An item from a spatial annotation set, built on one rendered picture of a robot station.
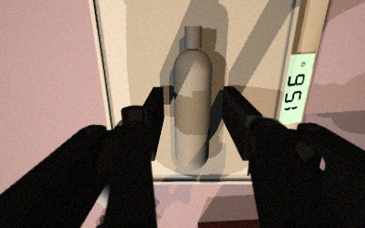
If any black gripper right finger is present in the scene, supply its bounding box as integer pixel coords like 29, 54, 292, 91
222, 86, 365, 228

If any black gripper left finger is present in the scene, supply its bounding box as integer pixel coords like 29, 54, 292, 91
0, 86, 165, 228

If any red open box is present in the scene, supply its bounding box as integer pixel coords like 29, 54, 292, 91
198, 220, 260, 228

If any white digital scale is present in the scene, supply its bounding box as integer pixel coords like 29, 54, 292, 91
88, 0, 329, 185

